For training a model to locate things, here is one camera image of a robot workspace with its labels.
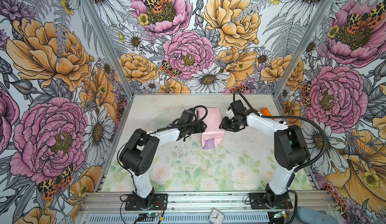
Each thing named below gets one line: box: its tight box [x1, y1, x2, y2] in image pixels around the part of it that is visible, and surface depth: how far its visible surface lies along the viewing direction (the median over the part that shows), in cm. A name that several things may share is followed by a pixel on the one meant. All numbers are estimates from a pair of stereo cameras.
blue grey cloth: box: [297, 206, 339, 224], surface depth 70 cm
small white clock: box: [208, 207, 225, 224], surface depth 70 cm
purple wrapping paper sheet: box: [198, 106, 225, 150], surface depth 96 cm
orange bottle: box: [260, 107, 272, 117], surface depth 110 cm
